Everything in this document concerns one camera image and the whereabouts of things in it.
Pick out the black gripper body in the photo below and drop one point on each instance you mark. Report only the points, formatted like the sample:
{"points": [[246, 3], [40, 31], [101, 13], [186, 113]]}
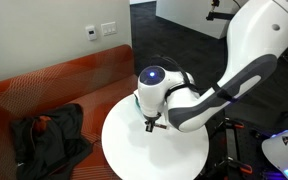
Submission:
{"points": [[151, 118]]}

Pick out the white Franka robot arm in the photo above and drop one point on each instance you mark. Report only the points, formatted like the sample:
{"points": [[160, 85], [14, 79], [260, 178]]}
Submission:
{"points": [[250, 40]]}

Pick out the red patterned sofa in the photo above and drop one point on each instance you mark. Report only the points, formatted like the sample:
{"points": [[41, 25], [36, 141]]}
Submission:
{"points": [[84, 76]]}

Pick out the orange and black clamp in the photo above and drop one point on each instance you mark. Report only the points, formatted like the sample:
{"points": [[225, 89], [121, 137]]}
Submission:
{"points": [[235, 124], [244, 168]]}

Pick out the black jacket with red lining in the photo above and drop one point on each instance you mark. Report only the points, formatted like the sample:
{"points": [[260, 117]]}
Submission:
{"points": [[50, 140]]}

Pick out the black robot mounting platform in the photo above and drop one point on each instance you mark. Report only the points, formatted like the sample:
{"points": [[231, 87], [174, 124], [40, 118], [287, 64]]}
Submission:
{"points": [[250, 150]]}

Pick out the white wall light switch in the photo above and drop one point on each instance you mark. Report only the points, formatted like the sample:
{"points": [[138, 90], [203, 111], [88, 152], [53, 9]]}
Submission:
{"points": [[109, 28]]}

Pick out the white wall thermostat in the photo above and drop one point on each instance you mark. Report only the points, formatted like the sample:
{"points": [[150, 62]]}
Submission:
{"points": [[91, 33]]}

